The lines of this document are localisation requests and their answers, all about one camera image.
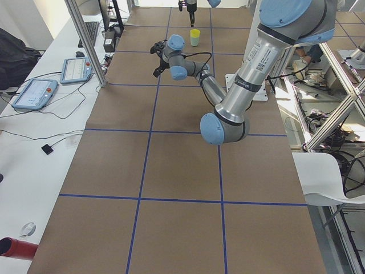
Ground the black keyboard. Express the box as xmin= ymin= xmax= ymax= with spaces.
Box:
xmin=84 ymin=21 xmax=99 ymax=46

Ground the black camera cable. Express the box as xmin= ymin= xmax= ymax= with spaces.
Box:
xmin=182 ymin=51 xmax=213 ymax=83

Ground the teach pendant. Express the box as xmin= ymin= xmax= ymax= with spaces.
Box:
xmin=12 ymin=79 xmax=58 ymax=110
xmin=60 ymin=57 xmax=92 ymax=84

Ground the white chair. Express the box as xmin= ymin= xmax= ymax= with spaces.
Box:
xmin=292 ymin=152 xmax=364 ymax=207

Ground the aluminium frame post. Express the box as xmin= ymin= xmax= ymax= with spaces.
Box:
xmin=65 ymin=0 xmax=107 ymax=87

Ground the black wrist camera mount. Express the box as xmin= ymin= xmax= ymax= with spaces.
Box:
xmin=150 ymin=39 xmax=167 ymax=57

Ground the black box with label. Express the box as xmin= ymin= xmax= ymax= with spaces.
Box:
xmin=103 ymin=31 xmax=116 ymax=53

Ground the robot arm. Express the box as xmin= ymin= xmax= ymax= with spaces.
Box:
xmin=179 ymin=0 xmax=221 ymax=27
xmin=150 ymin=1 xmax=337 ymax=145

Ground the clear tape roll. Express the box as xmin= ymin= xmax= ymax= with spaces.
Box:
xmin=21 ymin=222 xmax=37 ymax=237

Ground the black monitor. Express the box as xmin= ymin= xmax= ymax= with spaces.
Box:
xmin=98 ymin=0 xmax=124 ymax=31

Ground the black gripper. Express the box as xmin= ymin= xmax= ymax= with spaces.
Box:
xmin=153 ymin=56 xmax=170 ymax=77
xmin=186 ymin=3 xmax=197 ymax=27

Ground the black computer mouse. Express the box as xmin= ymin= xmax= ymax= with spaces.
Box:
xmin=75 ymin=51 xmax=84 ymax=58

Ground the small black square pad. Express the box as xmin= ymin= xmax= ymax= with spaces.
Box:
xmin=41 ymin=144 xmax=54 ymax=155

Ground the yellow cup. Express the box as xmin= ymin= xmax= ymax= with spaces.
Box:
xmin=190 ymin=29 xmax=200 ymax=39

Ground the green cup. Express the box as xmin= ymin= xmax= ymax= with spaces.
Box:
xmin=190 ymin=37 xmax=200 ymax=47

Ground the red cylinder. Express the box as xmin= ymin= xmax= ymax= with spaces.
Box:
xmin=1 ymin=237 xmax=38 ymax=261

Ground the brown table mat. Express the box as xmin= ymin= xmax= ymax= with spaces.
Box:
xmin=29 ymin=7 xmax=326 ymax=273

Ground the far teach pendant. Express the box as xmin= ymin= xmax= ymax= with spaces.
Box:
xmin=60 ymin=57 xmax=92 ymax=84

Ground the near teach pendant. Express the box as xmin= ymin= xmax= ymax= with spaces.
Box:
xmin=12 ymin=79 xmax=58 ymax=110

